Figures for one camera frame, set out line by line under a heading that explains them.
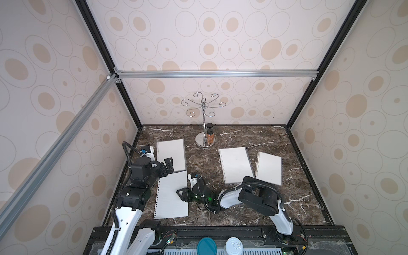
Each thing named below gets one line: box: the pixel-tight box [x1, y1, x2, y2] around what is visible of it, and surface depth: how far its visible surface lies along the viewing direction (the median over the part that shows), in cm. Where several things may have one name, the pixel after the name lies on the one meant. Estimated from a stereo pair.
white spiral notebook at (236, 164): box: [218, 146, 255, 184], surface depth 102 cm
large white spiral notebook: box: [156, 138, 186, 172], surface depth 109 cm
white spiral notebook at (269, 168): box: [255, 151, 283, 186], surface depth 100 cm
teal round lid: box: [196, 236, 218, 255], surface depth 66 cm
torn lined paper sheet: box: [153, 170, 189, 220], surface depth 87 cm
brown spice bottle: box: [206, 128, 215, 145], surface depth 105 cm
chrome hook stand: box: [181, 91, 227, 149], surface depth 94 cm
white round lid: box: [225, 236, 244, 255], surface depth 68 cm
